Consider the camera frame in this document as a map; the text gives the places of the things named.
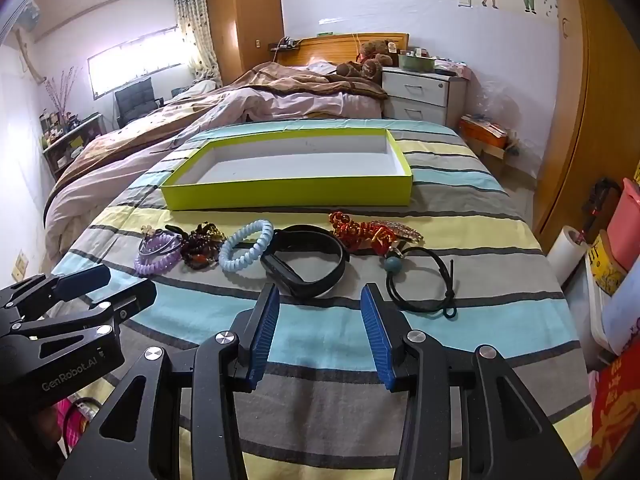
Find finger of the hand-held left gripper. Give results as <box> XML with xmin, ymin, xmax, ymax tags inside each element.
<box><xmin>0</xmin><ymin>264</ymin><xmax>112</xmax><ymax>323</ymax></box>
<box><xmin>10</xmin><ymin>278</ymin><xmax>157</xmax><ymax>342</ymax></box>

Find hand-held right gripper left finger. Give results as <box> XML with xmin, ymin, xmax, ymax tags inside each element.
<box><xmin>57</xmin><ymin>282</ymin><xmax>281</xmax><ymax>480</ymax></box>

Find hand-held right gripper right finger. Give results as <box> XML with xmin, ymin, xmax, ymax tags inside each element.
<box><xmin>360</xmin><ymin>282</ymin><xmax>583</xmax><ymax>480</ymax></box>

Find purple spiral hair tie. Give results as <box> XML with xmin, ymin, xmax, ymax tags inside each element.
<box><xmin>134</xmin><ymin>240</ymin><xmax>182</xmax><ymax>275</ymax></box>

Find black smart band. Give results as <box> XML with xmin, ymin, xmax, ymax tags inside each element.
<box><xmin>260</xmin><ymin>225</ymin><xmax>350</xmax><ymax>300</ymax></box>

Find grey hair tie with flower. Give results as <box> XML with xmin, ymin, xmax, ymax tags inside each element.
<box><xmin>139</xmin><ymin>225</ymin><xmax>183</xmax><ymax>257</ymax></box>

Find black cord teal bead hair tie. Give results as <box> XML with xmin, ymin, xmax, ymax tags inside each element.
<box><xmin>384</xmin><ymin>245</ymin><xmax>458</xmax><ymax>318</ymax></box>

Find light blue spiral hair tie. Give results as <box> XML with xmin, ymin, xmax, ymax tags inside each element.
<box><xmin>218</xmin><ymin>219</ymin><xmax>275</xmax><ymax>273</ymax></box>

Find dark brown beaded bracelet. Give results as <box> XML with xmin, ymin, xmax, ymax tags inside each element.
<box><xmin>180</xmin><ymin>222</ymin><xmax>226</xmax><ymax>268</ymax></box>

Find red and gold beaded bracelet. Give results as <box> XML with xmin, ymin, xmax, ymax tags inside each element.
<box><xmin>356</xmin><ymin>222</ymin><xmax>401</xmax><ymax>257</ymax></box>

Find red bracelet with brown beads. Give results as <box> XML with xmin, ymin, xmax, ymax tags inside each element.
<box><xmin>327</xmin><ymin>211</ymin><xmax>371</xmax><ymax>252</ymax></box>

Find green cardboard box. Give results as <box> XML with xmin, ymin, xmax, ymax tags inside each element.
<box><xmin>160</xmin><ymin>128</ymin><xmax>414</xmax><ymax>212</ymax></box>

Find cluttered wooden shelf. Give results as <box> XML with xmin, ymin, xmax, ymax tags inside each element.
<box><xmin>40</xmin><ymin>110</ymin><xmax>103</xmax><ymax>181</ymax></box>

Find striped bed sheet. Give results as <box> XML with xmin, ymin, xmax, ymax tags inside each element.
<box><xmin>50</xmin><ymin>119</ymin><xmax>593</xmax><ymax>480</ymax></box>

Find pink and brown quilt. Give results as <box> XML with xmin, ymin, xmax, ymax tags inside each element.
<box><xmin>44</xmin><ymin>60</ymin><xmax>388</xmax><ymax>256</ymax></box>

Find black office chair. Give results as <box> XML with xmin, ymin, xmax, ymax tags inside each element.
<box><xmin>114</xmin><ymin>79</ymin><xmax>165</xmax><ymax>128</ymax></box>

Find dried flower branches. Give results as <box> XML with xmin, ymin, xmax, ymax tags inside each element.
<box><xmin>42</xmin><ymin>65</ymin><xmax>83</xmax><ymax>126</ymax></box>

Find white paper roll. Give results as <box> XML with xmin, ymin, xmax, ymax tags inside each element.
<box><xmin>546</xmin><ymin>225</ymin><xmax>591</xmax><ymax>283</ymax></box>

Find brown cardboard box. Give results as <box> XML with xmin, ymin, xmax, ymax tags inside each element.
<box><xmin>470</xmin><ymin>137</ymin><xmax>521</xmax><ymax>178</ymax></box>

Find orange box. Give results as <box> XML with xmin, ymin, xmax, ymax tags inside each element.
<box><xmin>459</xmin><ymin>115</ymin><xmax>508</xmax><ymax>150</ymax></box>

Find window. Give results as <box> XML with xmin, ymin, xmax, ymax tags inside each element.
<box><xmin>87</xmin><ymin>35</ymin><xmax>183</xmax><ymax>98</ymax></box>

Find yellow printed box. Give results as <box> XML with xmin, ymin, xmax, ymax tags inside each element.
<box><xmin>585</xmin><ymin>230</ymin><xmax>628</xmax><ymax>296</ymax></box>

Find white nightstand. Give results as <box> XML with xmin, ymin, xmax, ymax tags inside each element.
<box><xmin>381</xmin><ymin>67</ymin><xmax>467</xmax><ymax>128</ymax></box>

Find red printed box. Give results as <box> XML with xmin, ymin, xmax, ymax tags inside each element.
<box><xmin>585</xmin><ymin>350</ymin><xmax>640</xmax><ymax>476</ymax></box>

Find brown teddy bear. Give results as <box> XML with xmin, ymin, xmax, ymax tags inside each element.
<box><xmin>336</xmin><ymin>39</ymin><xmax>396</xmax><ymax>82</ymax></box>

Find green basin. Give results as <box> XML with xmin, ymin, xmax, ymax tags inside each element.
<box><xmin>397</xmin><ymin>54</ymin><xmax>437</xmax><ymax>73</ymax></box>

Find pink bag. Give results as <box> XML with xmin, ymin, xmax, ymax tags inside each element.
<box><xmin>607</xmin><ymin>177</ymin><xmax>640</xmax><ymax>271</ymax></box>

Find floral curtain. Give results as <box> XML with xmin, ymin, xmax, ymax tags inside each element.
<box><xmin>172</xmin><ymin>0</ymin><xmax>223</xmax><ymax>83</ymax></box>

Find wooden headboard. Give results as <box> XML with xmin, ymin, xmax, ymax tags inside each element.
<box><xmin>276</xmin><ymin>32</ymin><xmax>410</xmax><ymax>68</ymax></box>

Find tall wooden wardrobe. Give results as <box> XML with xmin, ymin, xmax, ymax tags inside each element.
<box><xmin>204</xmin><ymin>0</ymin><xmax>286</xmax><ymax>86</ymax></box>

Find wide wooden wardrobe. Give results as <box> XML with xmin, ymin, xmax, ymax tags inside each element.
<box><xmin>532</xmin><ymin>0</ymin><xmax>640</xmax><ymax>256</ymax></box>

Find pink crystal bead bracelet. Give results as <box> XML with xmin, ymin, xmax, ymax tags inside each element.
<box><xmin>382</xmin><ymin>220</ymin><xmax>425</xmax><ymax>247</ymax></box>

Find wall air conditioner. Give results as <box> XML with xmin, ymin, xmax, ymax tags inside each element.
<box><xmin>15</xmin><ymin>2</ymin><xmax>41</xmax><ymax>28</ymax></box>

